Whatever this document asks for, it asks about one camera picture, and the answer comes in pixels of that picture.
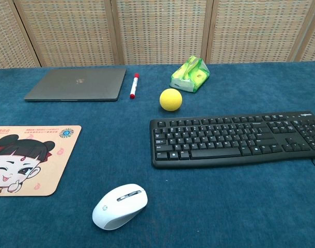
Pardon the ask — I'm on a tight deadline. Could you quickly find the white wireless computer mouse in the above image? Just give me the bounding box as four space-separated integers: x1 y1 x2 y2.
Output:
92 183 149 231

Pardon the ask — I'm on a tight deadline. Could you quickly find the cartoon girl mouse pad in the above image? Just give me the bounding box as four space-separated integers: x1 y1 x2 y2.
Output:
0 125 82 197

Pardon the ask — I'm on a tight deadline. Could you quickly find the yellow foam ball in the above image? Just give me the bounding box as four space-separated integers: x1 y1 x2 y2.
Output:
159 88 183 112

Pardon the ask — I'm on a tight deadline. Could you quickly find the red white marker pen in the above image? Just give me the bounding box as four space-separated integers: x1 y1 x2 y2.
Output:
129 73 140 100

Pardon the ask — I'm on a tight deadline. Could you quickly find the green tissue pack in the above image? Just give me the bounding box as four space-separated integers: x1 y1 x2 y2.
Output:
169 55 211 93

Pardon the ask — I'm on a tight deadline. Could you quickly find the black computer keyboard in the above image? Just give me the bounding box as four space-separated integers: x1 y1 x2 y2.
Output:
149 111 315 170

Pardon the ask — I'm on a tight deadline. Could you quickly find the grey closed laptop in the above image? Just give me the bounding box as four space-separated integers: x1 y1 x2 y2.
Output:
24 68 127 102

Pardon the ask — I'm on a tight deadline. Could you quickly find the blue carpet table cloth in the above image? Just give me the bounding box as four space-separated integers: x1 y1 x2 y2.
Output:
0 61 315 248

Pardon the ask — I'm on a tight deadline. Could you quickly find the woven rattan folding screen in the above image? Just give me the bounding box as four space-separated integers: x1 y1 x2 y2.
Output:
0 0 315 69

